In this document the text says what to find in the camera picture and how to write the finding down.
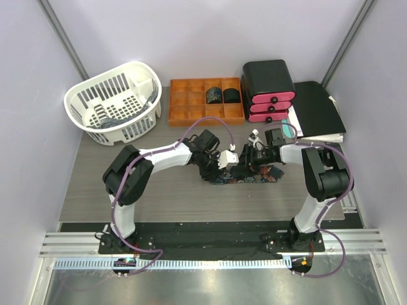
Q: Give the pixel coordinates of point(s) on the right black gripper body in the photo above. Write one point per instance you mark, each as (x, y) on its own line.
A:
(261, 157)

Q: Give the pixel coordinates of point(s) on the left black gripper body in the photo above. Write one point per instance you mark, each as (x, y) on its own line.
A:
(208, 166)

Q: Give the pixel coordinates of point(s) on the floral navy tie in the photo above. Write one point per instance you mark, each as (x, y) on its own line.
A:
(263, 174)

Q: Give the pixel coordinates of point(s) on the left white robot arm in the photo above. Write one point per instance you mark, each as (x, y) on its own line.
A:
(128, 175)

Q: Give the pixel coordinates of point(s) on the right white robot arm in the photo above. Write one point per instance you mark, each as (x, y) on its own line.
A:
(327, 178)

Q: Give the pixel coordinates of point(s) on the white teal booklet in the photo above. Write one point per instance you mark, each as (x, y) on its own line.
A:
(293, 125)

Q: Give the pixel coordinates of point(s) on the orange compartment tray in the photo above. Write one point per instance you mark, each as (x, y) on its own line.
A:
(193, 99)

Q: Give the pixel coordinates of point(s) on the rolled black tie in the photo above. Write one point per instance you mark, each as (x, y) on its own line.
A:
(231, 96)

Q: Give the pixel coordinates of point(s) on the rolled dark patterned tie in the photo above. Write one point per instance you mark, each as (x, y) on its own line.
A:
(214, 95)

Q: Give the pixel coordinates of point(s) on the black pink drawer unit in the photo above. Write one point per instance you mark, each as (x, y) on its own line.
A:
(267, 90)

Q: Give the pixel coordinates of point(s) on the black folder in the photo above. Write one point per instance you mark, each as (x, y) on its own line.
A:
(315, 111)

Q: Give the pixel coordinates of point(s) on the white plastic basket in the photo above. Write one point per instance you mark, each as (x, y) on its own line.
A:
(96, 98)

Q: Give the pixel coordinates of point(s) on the blue patterned tie in basket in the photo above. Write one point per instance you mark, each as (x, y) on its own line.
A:
(131, 109)

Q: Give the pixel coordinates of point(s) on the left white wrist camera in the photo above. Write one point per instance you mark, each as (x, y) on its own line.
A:
(228, 157)

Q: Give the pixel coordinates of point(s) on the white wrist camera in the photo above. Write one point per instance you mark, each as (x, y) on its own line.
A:
(254, 140)
(228, 157)

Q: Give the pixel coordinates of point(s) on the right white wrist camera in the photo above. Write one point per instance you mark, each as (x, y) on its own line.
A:
(254, 140)

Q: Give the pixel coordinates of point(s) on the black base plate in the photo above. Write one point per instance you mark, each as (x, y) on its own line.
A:
(211, 240)

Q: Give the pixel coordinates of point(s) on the white slotted cable duct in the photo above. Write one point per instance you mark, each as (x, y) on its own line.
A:
(115, 263)

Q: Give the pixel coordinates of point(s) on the aluminium frame rail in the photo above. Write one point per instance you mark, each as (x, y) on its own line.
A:
(68, 244)

